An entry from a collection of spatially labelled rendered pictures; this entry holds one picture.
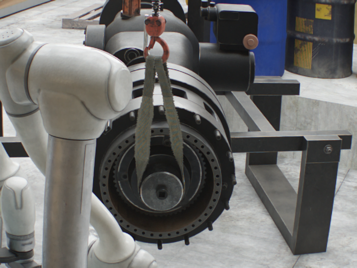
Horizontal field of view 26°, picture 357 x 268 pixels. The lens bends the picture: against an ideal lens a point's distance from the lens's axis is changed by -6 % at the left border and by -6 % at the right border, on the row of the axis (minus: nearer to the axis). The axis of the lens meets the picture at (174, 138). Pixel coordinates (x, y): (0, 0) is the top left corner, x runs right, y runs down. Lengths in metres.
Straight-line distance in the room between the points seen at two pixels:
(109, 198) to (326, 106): 2.75
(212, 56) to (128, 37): 0.49
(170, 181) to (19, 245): 0.65
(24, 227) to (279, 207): 2.47
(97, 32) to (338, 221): 1.72
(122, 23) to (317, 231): 1.45
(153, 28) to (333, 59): 3.41
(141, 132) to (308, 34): 3.24
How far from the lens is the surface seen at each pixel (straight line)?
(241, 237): 4.32
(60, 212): 1.64
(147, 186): 2.69
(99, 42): 4.04
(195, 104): 2.84
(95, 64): 1.56
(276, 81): 4.87
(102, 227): 1.88
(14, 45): 1.64
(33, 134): 1.77
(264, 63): 5.53
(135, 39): 3.87
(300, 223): 4.09
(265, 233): 4.38
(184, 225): 2.83
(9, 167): 2.36
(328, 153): 3.97
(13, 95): 1.68
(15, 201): 2.22
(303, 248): 4.17
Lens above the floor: 1.93
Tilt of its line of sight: 20 degrees down
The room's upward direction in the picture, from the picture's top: 2 degrees clockwise
